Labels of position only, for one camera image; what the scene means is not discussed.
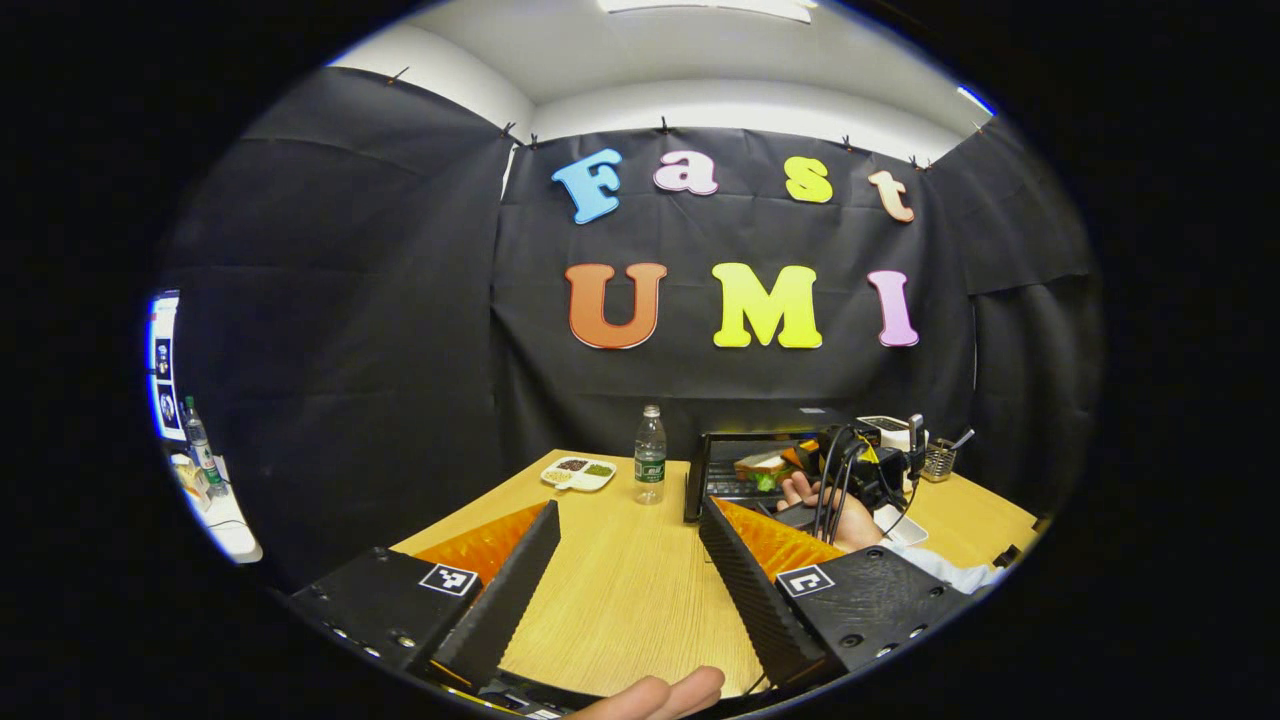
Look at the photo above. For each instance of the small ceiling light panel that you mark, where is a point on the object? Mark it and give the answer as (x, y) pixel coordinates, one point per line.
(975, 100)

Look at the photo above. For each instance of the clear water bottle green label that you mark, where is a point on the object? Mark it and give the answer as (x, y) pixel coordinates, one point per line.
(650, 460)

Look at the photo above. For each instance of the long ceiling light panel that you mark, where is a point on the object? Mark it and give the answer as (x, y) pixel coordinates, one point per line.
(710, 6)

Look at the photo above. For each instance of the white rectangular plate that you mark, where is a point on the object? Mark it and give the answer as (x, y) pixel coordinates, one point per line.
(905, 528)

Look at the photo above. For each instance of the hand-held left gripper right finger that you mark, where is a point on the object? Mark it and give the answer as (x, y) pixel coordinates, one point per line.
(760, 600)

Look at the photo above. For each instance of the clear drink bottle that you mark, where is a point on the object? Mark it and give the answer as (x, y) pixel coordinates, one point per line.
(200, 445)

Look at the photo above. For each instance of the clear utensil holder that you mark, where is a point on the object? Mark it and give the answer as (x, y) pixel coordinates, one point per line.
(940, 462)

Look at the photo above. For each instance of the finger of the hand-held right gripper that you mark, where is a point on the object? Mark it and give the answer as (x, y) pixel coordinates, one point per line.
(805, 458)

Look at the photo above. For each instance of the black backdrop cloth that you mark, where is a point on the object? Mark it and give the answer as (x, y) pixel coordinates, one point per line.
(400, 350)

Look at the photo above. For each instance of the black electric oven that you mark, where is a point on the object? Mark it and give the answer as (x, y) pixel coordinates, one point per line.
(715, 455)

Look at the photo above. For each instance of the white side table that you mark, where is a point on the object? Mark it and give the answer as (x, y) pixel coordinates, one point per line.
(225, 520)

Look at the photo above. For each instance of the white toaster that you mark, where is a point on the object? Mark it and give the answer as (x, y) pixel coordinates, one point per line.
(885, 432)

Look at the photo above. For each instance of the wall poster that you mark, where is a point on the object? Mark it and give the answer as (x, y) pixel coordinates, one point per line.
(165, 365)

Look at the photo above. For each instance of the white divided seasoning dish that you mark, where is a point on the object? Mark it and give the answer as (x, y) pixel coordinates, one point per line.
(578, 474)

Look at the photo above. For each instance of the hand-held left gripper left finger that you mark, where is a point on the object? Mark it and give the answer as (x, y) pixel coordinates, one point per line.
(500, 605)

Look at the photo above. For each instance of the sandwich with lettuce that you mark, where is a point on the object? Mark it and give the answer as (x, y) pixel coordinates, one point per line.
(765, 467)

